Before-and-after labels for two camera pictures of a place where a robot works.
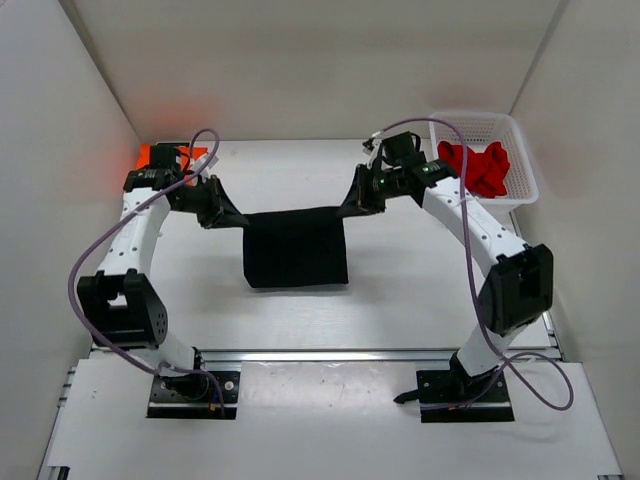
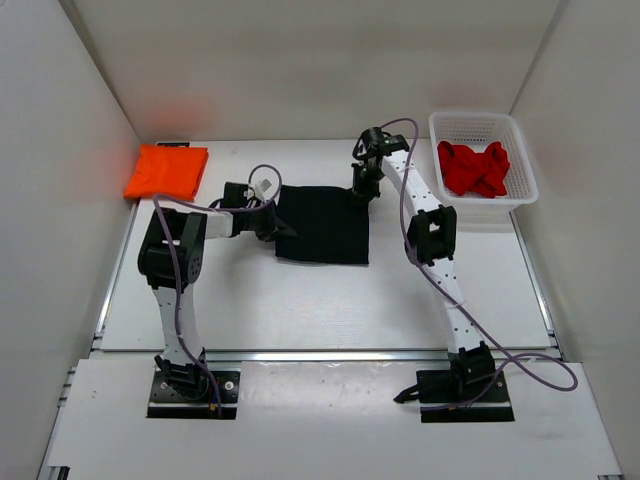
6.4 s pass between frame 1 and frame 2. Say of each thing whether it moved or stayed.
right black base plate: stayed
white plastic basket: stayed
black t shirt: moved
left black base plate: stayed
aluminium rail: stayed
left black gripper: moved
